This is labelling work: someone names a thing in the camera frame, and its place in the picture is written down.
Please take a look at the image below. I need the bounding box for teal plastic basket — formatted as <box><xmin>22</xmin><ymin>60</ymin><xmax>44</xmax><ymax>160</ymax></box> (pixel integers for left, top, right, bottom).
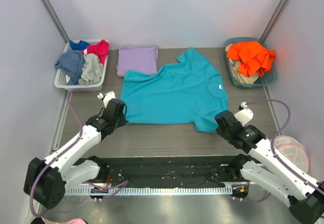
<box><xmin>224</xmin><ymin>37</ymin><xmax>277</xmax><ymax>89</ymax></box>

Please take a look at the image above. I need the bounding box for pink cloth at bottom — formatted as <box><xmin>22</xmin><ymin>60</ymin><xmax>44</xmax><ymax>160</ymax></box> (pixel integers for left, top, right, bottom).
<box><xmin>30</xmin><ymin>216</ymin><xmax>88</xmax><ymax>224</ymax></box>

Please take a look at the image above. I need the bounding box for teal t shirt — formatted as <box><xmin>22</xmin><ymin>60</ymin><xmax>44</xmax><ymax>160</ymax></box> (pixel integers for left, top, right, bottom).
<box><xmin>120</xmin><ymin>48</ymin><xmax>228</xmax><ymax>133</ymax></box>

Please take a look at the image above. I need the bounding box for beige garment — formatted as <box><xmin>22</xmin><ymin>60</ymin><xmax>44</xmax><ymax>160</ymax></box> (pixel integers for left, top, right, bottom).
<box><xmin>225</xmin><ymin>41</ymin><xmax>262</xmax><ymax>84</ymax></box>

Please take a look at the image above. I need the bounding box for red t shirt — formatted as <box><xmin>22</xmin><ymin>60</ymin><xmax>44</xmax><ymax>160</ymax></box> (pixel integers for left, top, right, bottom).
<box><xmin>83</xmin><ymin>40</ymin><xmax>110</xmax><ymax>65</ymax></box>

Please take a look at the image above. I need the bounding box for grey t shirt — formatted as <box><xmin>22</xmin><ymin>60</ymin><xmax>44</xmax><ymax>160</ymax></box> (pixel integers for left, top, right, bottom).
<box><xmin>78</xmin><ymin>54</ymin><xmax>103</xmax><ymax>86</ymax></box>

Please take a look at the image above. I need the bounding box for white round mesh hamper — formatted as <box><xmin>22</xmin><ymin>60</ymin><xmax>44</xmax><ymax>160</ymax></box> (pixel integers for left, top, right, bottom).
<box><xmin>274</xmin><ymin>135</ymin><xmax>309</xmax><ymax>173</ymax></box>

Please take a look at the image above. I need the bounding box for slotted cable duct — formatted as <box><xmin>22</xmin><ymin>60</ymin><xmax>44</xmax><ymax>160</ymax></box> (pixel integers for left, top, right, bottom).
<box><xmin>65</xmin><ymin>185</ymin><xmax>232</xmax><ymax>197</ymax></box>

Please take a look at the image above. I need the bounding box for left aluminium corner post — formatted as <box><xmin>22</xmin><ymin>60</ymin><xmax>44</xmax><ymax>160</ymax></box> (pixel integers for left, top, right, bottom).
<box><xmin>40</xmin><ymin>0</ymin><xmax>69</xmax><ymax>43</ymax></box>

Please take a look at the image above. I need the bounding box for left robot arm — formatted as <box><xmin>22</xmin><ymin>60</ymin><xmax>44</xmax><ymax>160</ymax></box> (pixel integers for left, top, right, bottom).
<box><xmin>23</xmin><ymin>98</ymin><xmax>127</xmax><ymax>209</ymax></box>

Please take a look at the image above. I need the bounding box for orange t shirt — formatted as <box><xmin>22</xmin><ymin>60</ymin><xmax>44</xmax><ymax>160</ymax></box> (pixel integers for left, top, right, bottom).
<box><xmin>225</xmin><ymin>41</ymin><xmax>276</xmax><ymax>78</ymax></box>

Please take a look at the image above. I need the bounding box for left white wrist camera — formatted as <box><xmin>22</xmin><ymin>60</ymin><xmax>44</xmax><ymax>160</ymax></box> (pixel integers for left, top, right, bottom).
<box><xmin>97</xmin><ymin>91</ymin><xmax>116</xmax><ymax>108</ymax></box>

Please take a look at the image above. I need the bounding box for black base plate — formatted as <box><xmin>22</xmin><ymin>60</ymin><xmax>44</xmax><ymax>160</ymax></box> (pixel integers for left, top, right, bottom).
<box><xmin>91</xmin><ymin>156</ymin><xmax>245</xmax><ymax>189</ymax></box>

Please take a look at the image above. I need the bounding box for right aluminium corner post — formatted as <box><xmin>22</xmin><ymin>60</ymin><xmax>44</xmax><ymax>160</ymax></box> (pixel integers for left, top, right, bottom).
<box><xmin>260</xmin><ymin>0</ymin><xmax>290</xmax><ymax>42</ymax></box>

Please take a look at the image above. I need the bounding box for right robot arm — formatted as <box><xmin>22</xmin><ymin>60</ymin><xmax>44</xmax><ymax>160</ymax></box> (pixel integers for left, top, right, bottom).
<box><xmin>215</xmin><ymin>108</ymin><xmax>323</xmax><ymax>223</ymax></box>

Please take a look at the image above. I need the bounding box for aluminium corner post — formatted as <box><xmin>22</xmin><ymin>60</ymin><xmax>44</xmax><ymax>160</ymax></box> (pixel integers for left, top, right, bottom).
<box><xmin>40</xmin><ymin>0</ymin><xmax>69</xmax><ymax>43</ymax></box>
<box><xmin>260</xmin><ymin>0</ymin><xmax>290</xmax><ymax>42</ymax></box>

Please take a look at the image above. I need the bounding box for royal blue t shirt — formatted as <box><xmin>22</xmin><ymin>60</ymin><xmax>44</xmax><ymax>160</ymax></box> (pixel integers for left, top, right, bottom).
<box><xmin>69</xmin><ymin>40</ymin><xmax>90</xmax><ymax>51</ymax></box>

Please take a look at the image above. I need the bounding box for blue checked shirt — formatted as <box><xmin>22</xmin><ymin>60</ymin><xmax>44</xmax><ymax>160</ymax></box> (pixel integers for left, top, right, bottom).
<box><xmin>55</xmin><ymin>50</ymin><xmax>85</xmax><ymax>86</ymax></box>

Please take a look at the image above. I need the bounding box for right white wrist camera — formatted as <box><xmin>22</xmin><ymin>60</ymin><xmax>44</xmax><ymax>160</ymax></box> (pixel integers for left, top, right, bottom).
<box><xmin>234</xmin><ymin>102</ymin><xmax>254</xmax><ymax>126</ymax></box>

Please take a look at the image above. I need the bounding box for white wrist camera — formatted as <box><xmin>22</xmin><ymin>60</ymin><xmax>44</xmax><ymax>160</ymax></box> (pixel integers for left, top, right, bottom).
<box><xmin>97</xmin><ymin>91</ymin><xmax>116</xmax><ymax>108</ymax></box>
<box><xmin>234</xmin><ymin>102</ymin><xmax>254</xmax><ymax>126</ymax></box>

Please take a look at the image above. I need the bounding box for folded lavender t shirt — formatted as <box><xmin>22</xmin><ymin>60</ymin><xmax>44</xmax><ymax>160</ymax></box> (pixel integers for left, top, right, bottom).
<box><xmin>116</xmin><ymin>45</ymin><xmax>158</xmax><ymax>77</ymax></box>

